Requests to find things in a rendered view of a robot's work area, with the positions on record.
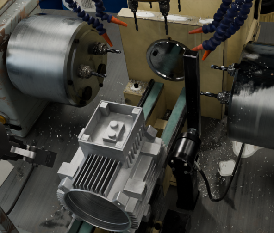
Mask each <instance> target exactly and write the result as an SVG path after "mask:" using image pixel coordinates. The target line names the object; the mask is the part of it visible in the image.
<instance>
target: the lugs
mask: <svg viewBox="0 0 274 233"><path fill-rule="evenodd" d="M157 132H158V131H157V130H156V129H155V128H153V127H152V126H151V125H149V126H147V127H146V130H145V131H144V136H145V137H146V138H148V139H149V140H152V139H154V138H155V137H156V134H157ZM72 183H73V181H72V180H71V179H69V178H68V177H66V178H64V179H62V180H61V182H60V184H59V186H58V189H60V190H61V191H63V192H64V193H66V192H67V191H70V189H71V187H72ZM128 200H129V197H128V196H127V195H126V194H124V193H123V192H121V191H119V192H116V193H115V194H114V197H113V199H112V203H114V204H115V205H117V206H118V207H120V208H122V207H125V206H126V205H127V202H128ZM72 217H73V218H75V219H76V220H78V221H83V220H82V219H80V218H79V217H77V216H76V215H75V214H72ZM122 232H123V233H135V229H131V228H129V229H128V230H126V231H122Z"/></svg>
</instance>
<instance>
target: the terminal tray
mask: <svg viewBox="0 0 274 233"><path fill-rule="evenodd" d="M103 103H105V104H106V105H105V106H102V104H103ZM135 109H137V110H138V111H137V112H134V110H135ZM145 130H146V126H145V118H144V112H143V108H141V107H136V106H131V105H126V104H119V103H114V102H109V101H104V100H101V101H100V103H99V105H98V107H97V108H96V110H95V112H94V114H93V115H92V117H91V119H90V121H89V122H88V124H87V126H86V127H85V129H84V131H83V133H82V134H81V136H80V138H79V140H78V142H79V145H80V147H81V150H82V152H83V154H84V157H85V159H86V157H87V155H88V154H89V156H91V155H93V157H94V156H95V155H96V156H97V157H98V156H100V158H102V156H104V159H106V157H107V158H108V160H109V161H110V159H112V161H113V162H114V161H115V160H116V162H117V164H118V163H119V161H120V164H121V166H122V167H123V168H125V169H126V170H127V169H128V168H130V167H131V165H130V163H131V164H132V163H133V161H132V159H134V158H135V155H134V154H137V150H139V147H138V146H140V145H141V142H140V141H143V138H142V137H145V136H144V131H145ZM84 136H87V139H84V138H83V137H84ZM118 143H121V146H119V147H118V146H117V144H118Z"/></svg>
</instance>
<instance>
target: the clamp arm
mask: <svg viewBox="0 0 274 233"><path fill-rule="evenodd" d="M183 67H184V82H185V97H186V113H187V132H189V130H190V132H192V131H193V130H194V133H195V134H196V135H197V136H198V137H200V134H201V107H200V67H199V52H198V51H193V50H185V52H184V54H183Z"/></svg>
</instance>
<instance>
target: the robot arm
mask: <svg viewBox="0 0 274 233"><path fill-rule="evenodd" d="M31 145H32V143H31V142H28V141H26V143H25V145H24V144H23V141H21V140H18V139H15V137H14V136H11V135H8V134H7V132H6V128H5V127H4V125H3V124H2V122H0V160H8V159H9V160H14V161H17V160H18V159H22V160H23V161H26V162H27V163H29V164H30V163H31V164H32V166H34V167H38V165H41V166H46V167H51V168H52V167H53V165H54V162H55V159H56V155H57V153H55V152H52V151H49V150H46V149H43V148H39V147H36V146H31Z"/></svg>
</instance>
